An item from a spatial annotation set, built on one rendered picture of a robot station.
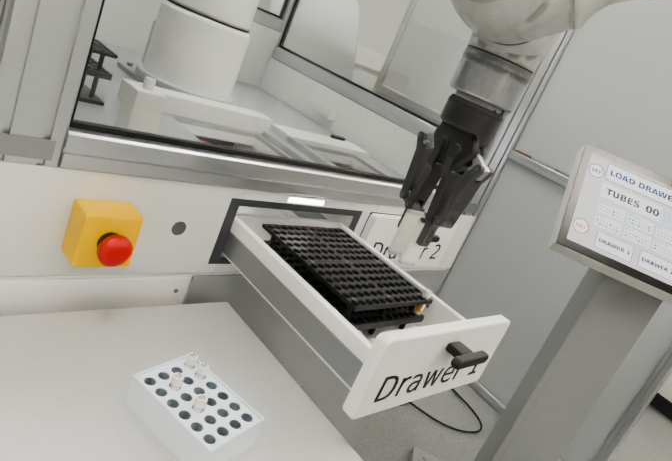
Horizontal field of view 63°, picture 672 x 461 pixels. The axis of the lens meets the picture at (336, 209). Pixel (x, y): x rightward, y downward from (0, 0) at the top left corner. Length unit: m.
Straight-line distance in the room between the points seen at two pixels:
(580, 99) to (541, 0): 2.05
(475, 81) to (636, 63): 1.86
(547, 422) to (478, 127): 1.18
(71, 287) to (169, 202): 0.16
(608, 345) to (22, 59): 1.47
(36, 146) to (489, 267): 2.24
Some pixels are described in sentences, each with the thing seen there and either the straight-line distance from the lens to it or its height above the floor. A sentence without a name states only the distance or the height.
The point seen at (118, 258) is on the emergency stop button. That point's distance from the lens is 0.69.
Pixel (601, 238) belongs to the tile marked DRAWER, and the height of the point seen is 1.01.
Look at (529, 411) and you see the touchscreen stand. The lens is 1.73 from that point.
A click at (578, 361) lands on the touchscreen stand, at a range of 1.67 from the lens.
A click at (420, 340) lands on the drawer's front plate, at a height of 0.92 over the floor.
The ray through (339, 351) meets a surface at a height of 0.86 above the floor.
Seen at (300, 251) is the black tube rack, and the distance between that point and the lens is 0.80.
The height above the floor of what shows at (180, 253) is 0.83.
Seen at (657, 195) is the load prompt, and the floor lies 1.15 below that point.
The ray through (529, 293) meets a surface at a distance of 2.56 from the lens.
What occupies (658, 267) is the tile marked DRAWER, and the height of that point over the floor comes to 1.00.
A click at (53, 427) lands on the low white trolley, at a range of 0.63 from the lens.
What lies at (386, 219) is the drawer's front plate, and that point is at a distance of 1.05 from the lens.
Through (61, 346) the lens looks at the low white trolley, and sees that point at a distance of 0.72.
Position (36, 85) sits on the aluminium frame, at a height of 1.03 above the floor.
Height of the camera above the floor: 1.20
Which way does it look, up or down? 16 degrees down
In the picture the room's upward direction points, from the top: 23 degrees clockwise
